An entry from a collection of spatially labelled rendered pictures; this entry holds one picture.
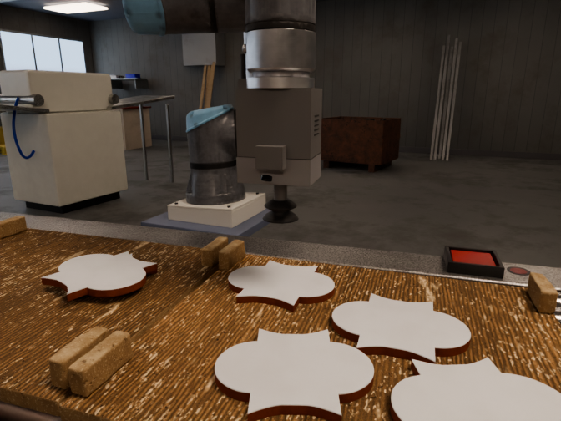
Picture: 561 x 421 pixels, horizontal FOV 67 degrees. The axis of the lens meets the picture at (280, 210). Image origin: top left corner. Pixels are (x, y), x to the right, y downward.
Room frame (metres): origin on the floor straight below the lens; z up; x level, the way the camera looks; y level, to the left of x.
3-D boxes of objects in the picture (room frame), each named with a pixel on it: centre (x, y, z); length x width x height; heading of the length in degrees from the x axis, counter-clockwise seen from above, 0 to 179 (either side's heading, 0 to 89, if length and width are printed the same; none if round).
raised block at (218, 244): (0.58, 0.09, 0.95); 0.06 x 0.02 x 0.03; 163
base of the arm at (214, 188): (1.07, 0.17, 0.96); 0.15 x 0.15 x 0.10
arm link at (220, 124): (1.07, 0.17, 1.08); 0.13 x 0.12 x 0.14; 95
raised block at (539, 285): (0.45, -0.30, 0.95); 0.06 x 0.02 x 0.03; 162
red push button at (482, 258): (0.61, -0.29, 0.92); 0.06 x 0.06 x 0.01; 73
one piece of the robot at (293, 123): (0.48, 0.01, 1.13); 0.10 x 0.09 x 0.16; 164
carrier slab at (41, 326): (0.51, 0.32, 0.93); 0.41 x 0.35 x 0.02; 73
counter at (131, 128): (10.10, 4.31, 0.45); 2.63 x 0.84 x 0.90; 67
